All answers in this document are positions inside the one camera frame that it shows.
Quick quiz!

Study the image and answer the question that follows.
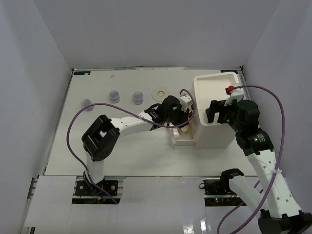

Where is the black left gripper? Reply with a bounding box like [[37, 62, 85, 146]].
[[164, 103, 189, 129]]

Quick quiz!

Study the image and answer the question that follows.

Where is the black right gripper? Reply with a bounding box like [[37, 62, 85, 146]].
[[206, 98, 242, 133]]

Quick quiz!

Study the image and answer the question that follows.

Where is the white tape roll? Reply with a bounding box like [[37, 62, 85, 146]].
[[152, 87, 171, 102]]

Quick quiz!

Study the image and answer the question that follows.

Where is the rubber band ring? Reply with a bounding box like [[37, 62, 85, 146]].
[[177, 123, 192, 135]]

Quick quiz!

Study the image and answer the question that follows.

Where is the white bottom drawer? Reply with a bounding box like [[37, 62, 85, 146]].
[[171, 124, 195, 149]]

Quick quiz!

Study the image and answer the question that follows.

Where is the paperclip jar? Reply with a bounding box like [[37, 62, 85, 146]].
[[80, 98, 94, 112], [108, 90, 120, 103], [133, 91, 144, 105]]

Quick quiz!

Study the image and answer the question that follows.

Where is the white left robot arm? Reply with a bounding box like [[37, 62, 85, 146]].
[[82, 95, 193, 195]]

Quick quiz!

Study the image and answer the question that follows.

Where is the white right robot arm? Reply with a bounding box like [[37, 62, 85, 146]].
[[205, 100, 312, 234]]

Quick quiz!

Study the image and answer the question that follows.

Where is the white drawer cabinet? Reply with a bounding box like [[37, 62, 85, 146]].
[[191, 72, 239, 149]]

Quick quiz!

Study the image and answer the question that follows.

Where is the dark label sticker left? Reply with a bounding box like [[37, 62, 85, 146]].
[[74, 71, 91, 76]]

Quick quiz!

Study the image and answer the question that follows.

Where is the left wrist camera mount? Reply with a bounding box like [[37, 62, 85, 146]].
[[178, 95, 193, 109]]

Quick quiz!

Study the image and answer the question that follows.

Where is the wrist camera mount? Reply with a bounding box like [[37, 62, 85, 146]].
[[178, 95, 193, 109], [224, 84, 245, 106]]

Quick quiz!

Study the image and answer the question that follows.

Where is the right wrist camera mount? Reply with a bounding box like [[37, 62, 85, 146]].
[[224, 84, 245, 106]]

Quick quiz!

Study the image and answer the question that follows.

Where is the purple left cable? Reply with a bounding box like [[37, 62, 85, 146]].
[[66, 88, 195, 205]]

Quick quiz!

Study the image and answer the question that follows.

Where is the purple cable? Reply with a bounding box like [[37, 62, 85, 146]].
[[66, 88, 195, 205], [216, 84, 285, 234]]

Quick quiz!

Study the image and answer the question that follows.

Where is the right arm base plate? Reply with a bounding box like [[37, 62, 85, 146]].
[[198, 179, 242, 207]]

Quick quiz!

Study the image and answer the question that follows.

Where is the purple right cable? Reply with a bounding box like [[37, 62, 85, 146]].
[[216, 84, 285, 234]]

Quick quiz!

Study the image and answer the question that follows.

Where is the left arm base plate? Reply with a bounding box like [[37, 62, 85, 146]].
[[74, 180, 118, 196]]

